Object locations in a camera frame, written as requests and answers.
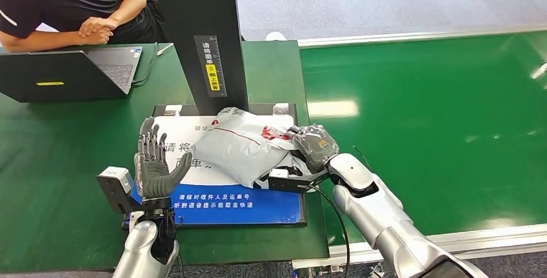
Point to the person's left hand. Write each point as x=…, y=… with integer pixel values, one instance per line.
x=96, y=25

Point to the dark grey laptop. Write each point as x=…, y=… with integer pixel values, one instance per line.
x=42, y=75

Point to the column label with yellow tag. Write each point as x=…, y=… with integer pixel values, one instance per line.
x=210, y=66

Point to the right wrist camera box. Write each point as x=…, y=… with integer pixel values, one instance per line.
x=286, y=182

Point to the silver tape piece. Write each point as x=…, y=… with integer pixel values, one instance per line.
x=173, y=110
x=281, y=109

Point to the white plastic mailer package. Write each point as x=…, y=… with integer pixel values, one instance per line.
x=239, y=152

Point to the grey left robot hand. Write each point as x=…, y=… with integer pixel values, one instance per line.
x=151, y=178

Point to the silver conveyor rail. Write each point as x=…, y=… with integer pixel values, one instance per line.
x=491, y=237
x=406, y=36

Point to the yellow laptop sticker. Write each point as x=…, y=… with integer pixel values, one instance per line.
x=50, y=83

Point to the black scanner column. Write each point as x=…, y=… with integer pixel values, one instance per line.
x=192, y=11

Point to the green conveyor belt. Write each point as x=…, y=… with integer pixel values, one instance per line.
x=448, y=96

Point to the person's right hand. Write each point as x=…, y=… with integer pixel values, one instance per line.
x=101, y=38

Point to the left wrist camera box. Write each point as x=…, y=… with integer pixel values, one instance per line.
x=113, y=186

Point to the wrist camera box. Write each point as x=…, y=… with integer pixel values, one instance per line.
x=113, y=186
x=286, y=182

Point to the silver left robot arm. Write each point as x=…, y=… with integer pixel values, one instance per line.
x=139, y=250

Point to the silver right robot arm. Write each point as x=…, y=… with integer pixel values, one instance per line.
x=384, y=220

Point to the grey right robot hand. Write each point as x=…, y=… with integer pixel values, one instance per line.
x=316, y=145

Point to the white and blue scanner plate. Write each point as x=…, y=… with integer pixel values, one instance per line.
x=239, y=207

